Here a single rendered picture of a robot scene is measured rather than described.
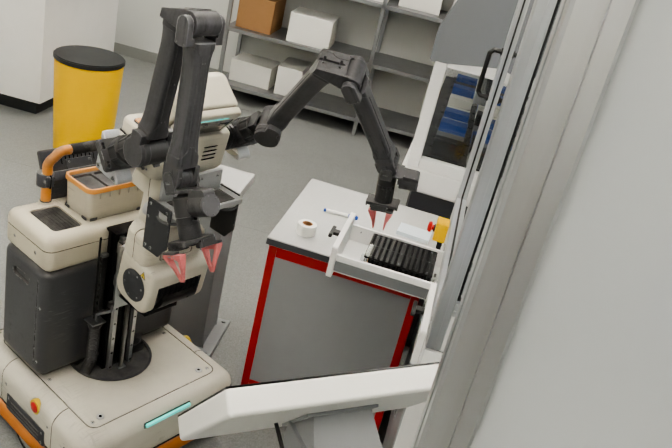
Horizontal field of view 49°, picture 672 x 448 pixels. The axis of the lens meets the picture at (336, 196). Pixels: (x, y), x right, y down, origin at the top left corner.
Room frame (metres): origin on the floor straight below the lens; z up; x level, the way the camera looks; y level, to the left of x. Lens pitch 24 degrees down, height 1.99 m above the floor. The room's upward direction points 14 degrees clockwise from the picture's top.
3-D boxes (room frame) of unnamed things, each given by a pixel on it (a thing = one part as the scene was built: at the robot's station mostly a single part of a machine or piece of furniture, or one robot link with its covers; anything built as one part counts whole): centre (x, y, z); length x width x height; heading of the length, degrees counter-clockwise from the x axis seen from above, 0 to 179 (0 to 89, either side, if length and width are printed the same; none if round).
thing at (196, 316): (2.70, 0.50, 0.38); 0.30 x 0.30 x 0.76; 85
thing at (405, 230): (2.61, -0.33, 0.77); 0.13 x 0.09 x 0.02; 79
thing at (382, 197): (2.14, -0.15, 1.09); 0.10 x 0.07 x 0.07; 83
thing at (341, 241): (2.17, -0.05, 0.87); 0.29 x 0.02 x 0.11; 172
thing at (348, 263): (2.15, -0.26, 0.86); 0.40 x 0.26 x 0.06; 82
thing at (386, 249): (2.15, -0.25, 0.87); 0.22 x 0.18 x 0.06; 82
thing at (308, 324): (2.58, -0.13, 0.38); 0.62 x 0.58 x 0.76; 172
